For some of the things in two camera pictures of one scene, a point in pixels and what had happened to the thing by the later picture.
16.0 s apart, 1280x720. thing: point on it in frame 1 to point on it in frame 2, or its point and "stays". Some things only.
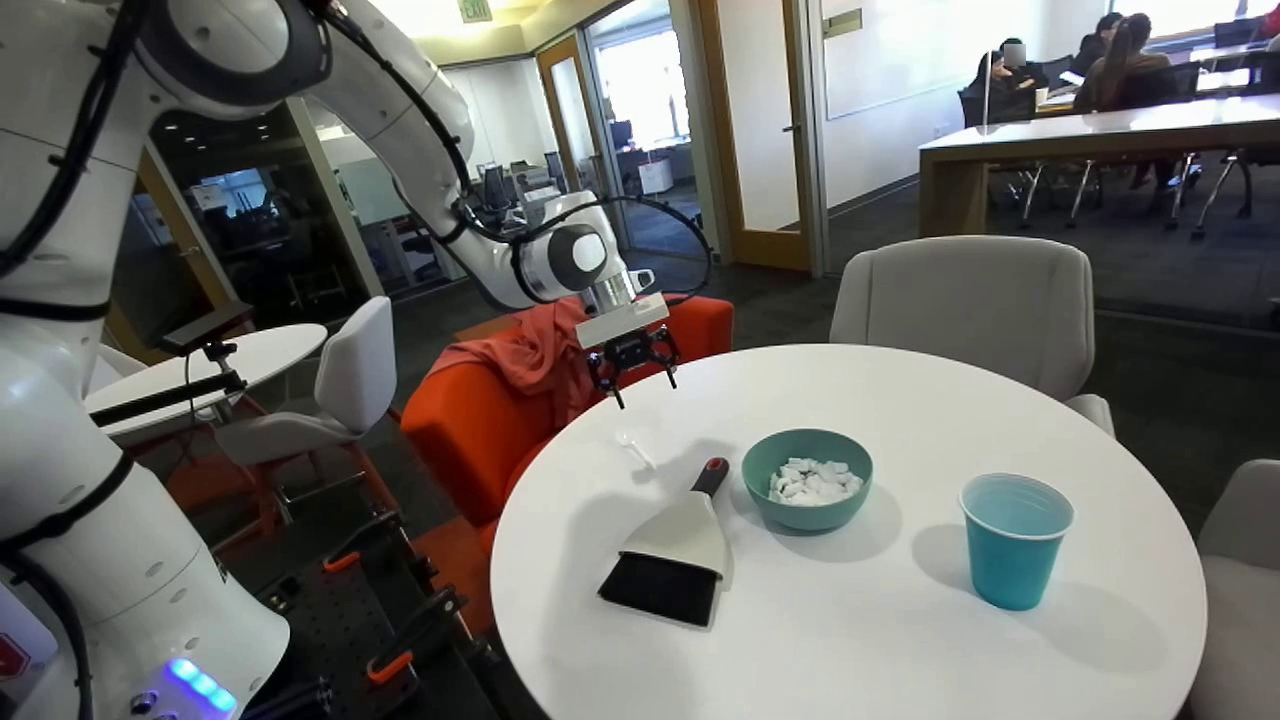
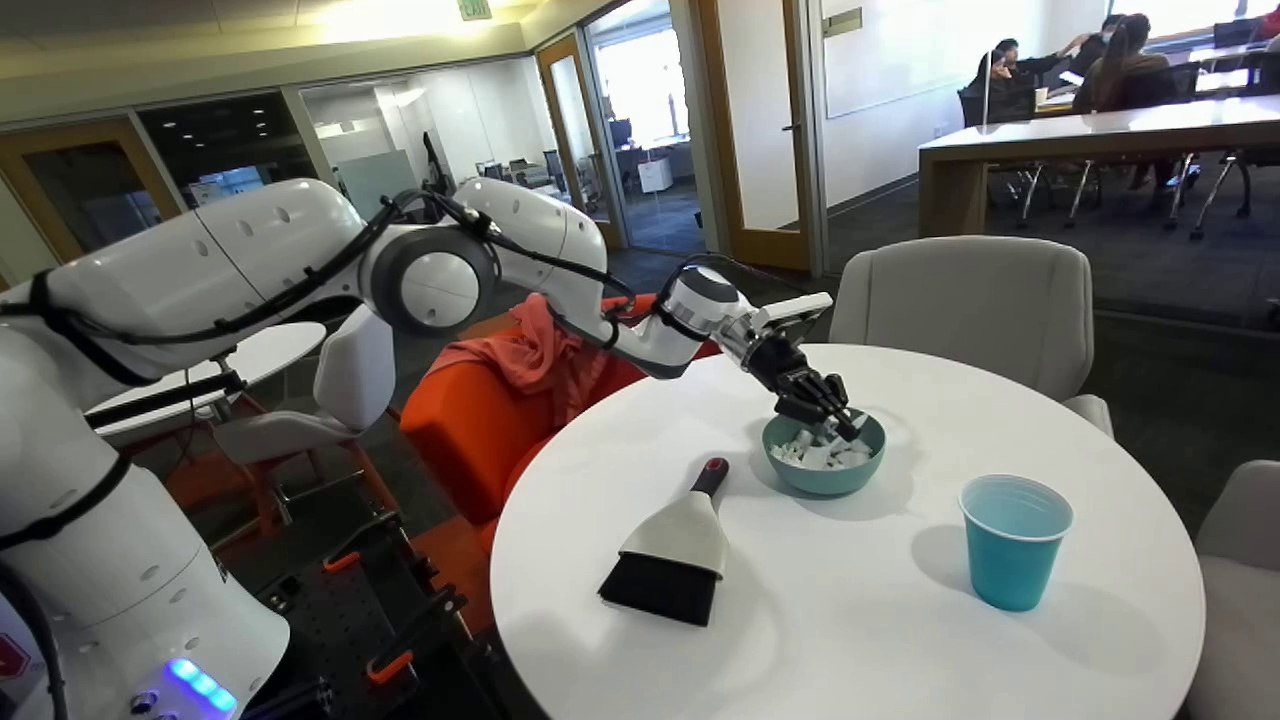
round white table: (876, 619) stays
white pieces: (814, 480) to (820, 452)
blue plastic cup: (1012, 528) stays
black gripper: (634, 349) to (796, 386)
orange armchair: (470, 431) stays
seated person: (1123, 72) stays
